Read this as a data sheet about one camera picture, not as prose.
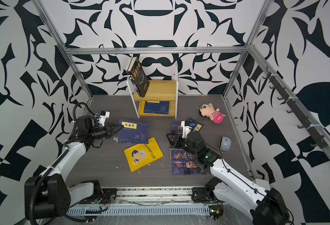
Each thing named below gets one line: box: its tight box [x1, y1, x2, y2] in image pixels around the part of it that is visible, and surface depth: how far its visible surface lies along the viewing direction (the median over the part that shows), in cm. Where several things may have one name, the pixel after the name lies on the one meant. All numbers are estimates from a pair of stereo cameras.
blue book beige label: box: [143, 100, 170, 115], surface depth 107 cm
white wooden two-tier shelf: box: [126, 62, 180, 120], surface depth 104 cm
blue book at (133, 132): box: [117, 119, 149, 144], surface depth 83 cm
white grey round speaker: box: [219, 136, 233, 153], surface depth 87 cm
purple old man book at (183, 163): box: [169, 148, 208, 176], surface depth 85 cm
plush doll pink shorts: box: [196, 102, 226, 124], surface depth 104 cm
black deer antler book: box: [125, 56, 150, 98], surface depth 86 cm
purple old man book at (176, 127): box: [170, 120, 183, 135], surface depth 101 cm
